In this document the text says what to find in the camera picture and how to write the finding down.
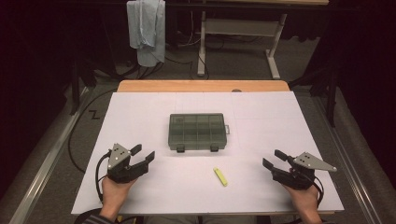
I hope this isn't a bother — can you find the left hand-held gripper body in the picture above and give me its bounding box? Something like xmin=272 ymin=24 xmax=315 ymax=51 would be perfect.
xmin=106 ymin=143 xmax=150 ymax=184

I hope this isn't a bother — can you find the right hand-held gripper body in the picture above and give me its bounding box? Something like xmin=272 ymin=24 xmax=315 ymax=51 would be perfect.
xmin=271 ymin=151 xmax=338 ymax=190

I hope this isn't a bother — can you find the small yellow-green bar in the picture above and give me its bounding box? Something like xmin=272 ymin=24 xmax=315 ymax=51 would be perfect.
xmin=212 ymin=167 xmax=229 ymax=188

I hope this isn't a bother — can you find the grey compartment storage box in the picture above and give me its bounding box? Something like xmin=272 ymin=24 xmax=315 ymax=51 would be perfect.
xmin=167 ymin=112 xmax=231 ymax=153

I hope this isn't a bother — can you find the person's right hand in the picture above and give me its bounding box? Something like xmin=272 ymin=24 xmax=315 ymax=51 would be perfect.
xmin=281 ymin=183 xmax=321 ymax=218

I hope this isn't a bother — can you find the person's left hand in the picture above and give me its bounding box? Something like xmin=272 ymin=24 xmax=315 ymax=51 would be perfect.
xmin=101 ymin=176 xmax=138 ymax=218

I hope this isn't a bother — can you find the black stand leg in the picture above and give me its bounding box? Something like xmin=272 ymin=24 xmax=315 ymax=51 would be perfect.
xmin=288 ymin=66 xmax=340 ymax=128
xmin=69 ymin=55 xmax=97 ymax=116

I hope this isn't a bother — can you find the light blue hanging cloth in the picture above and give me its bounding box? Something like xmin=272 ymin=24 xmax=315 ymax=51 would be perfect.
xmin=126 ymin=0 xmax=166 ymax=68

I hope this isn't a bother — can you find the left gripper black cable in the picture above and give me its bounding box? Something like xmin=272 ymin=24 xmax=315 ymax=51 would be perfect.
xmin=94 ymin=150 xmax=113 ymax=203

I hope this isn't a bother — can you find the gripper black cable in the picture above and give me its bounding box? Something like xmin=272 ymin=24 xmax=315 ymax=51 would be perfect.
xmin=94 ymin=150 xmax=113 ymax=203
xmin=307 ymin=172 xmax=325 ymax=208

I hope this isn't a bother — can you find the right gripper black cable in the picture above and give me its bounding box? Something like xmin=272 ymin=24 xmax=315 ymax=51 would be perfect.
xmin=307 ymin=172 xmax=325 ymax=208

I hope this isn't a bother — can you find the metal floor rail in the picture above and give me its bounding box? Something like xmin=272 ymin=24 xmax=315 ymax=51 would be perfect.
xmin=8 ymin=87 xmax=90 ymax=224
xmin=314 ymin=92 xmax=384 ymax=224

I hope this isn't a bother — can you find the long black floor cable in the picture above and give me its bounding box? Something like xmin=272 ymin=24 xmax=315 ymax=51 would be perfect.
xmin=67 ymin=88 xmax=118 ymax=175

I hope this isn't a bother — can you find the black floor cables bundle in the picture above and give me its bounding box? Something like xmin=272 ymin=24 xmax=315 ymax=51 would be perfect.
xmin=92 ymin=57 xmax=166 ymax=80

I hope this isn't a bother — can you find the white metal table frame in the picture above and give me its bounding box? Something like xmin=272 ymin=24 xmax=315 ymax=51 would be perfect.
xmin=196 ymin=0 xmax=330 ymax=80

